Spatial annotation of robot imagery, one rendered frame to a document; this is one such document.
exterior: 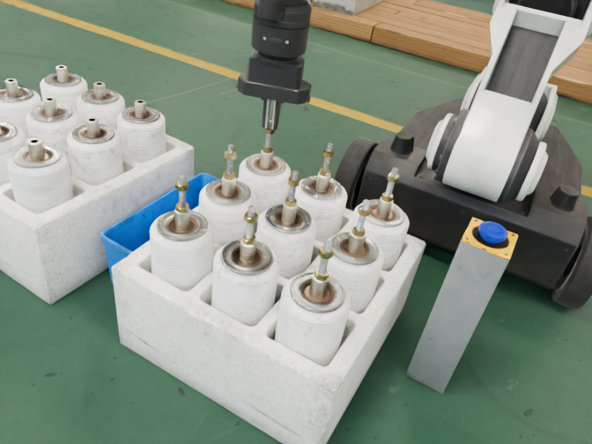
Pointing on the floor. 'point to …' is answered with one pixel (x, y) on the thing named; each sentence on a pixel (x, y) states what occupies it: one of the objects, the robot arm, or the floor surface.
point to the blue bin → (125, 239)
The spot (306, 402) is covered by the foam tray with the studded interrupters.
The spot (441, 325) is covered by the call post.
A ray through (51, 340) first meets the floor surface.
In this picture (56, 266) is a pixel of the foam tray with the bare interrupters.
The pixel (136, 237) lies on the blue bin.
